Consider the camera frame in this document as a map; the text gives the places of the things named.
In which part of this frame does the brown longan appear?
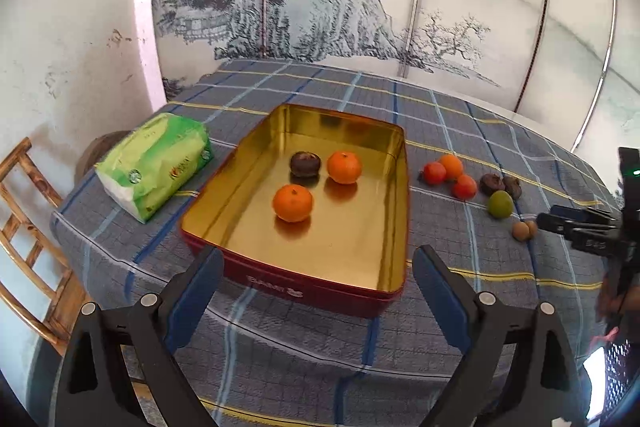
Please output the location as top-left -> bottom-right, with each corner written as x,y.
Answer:
512,221 -> 530,242
525,220 -> 538,239

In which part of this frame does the green lime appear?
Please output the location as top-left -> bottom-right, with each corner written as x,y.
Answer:
487,191 -> 514,220

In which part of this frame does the red tomato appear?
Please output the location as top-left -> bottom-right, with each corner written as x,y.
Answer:
451,173 -> 477,200
422,161 -> 447,186

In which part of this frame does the orange mandarin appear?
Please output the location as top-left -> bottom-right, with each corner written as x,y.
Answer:
271,184 -> 314,223
438,154 -> 464,181
326,150 -> 362,185

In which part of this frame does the purple sleeve forearm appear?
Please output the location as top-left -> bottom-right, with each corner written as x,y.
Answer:
600,325 -> 640,427

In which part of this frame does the person's right hand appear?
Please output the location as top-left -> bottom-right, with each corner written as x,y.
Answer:
596,275 -> 640,322

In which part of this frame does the pink ribbon tag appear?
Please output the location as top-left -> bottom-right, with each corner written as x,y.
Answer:
603,326 -> 620,343

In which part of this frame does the blue plaid tablecloth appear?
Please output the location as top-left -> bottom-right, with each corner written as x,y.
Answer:
51,60 -> 616,426

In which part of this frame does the wooden chair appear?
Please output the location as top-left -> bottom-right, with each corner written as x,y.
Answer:
1,136 -> 89,358

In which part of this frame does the green tissue pack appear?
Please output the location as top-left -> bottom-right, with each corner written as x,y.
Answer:
96,113 -> 213,223

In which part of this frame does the orange mandarin in tin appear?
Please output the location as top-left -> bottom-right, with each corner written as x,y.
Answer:
326,150 -> 362,185

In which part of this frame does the red gold metal tin box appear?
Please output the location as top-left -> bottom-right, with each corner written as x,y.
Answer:
180,104 -> 409,317

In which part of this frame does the dark brown mangosteen in tin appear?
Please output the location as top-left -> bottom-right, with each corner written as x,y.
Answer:
290,150 -> 321,178

